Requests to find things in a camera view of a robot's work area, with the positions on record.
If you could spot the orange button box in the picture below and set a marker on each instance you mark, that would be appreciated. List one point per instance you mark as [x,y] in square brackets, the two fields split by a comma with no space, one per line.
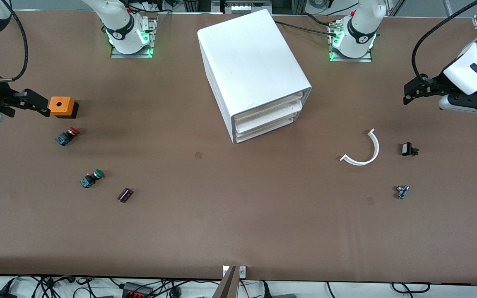
[60,105]

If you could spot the grey angled bar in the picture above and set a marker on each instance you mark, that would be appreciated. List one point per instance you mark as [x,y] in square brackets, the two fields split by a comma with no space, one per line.
[227,285]

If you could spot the red push button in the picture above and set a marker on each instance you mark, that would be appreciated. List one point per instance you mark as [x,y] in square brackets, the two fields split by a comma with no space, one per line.
[65,137]

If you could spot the white drawer cabinet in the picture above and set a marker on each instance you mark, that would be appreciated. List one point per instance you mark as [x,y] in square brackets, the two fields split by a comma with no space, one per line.
[251,62]

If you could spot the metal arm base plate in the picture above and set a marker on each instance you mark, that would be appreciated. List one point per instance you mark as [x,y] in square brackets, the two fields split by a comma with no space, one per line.
[350,59]
[139,55]

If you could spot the black and orange power strip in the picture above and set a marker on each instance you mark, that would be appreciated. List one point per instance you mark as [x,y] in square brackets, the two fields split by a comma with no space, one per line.
[137,290]

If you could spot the small blue electronic component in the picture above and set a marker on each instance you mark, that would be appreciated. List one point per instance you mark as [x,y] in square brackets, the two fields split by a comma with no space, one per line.
[402,192]

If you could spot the small black switch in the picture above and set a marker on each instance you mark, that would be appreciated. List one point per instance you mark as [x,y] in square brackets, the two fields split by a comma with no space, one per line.
[407,149]

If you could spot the small white bracket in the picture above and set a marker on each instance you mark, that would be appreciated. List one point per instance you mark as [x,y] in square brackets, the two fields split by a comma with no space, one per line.
[225,271]
[242,271]

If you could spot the white power strip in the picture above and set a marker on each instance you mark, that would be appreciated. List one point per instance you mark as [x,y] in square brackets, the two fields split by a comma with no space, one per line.
[246,7]

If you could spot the dark maroon capacitor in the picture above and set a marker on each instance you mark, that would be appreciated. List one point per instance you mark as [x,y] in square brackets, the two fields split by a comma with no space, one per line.
[125,195]

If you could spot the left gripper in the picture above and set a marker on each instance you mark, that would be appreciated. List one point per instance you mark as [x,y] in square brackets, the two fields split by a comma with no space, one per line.
[436,86]

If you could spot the white curved plastic piece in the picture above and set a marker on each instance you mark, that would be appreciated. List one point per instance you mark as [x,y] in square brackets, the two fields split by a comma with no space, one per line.
[377,147]

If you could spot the green push button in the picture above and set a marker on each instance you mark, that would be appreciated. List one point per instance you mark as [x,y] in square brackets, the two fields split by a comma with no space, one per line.
[89,179]

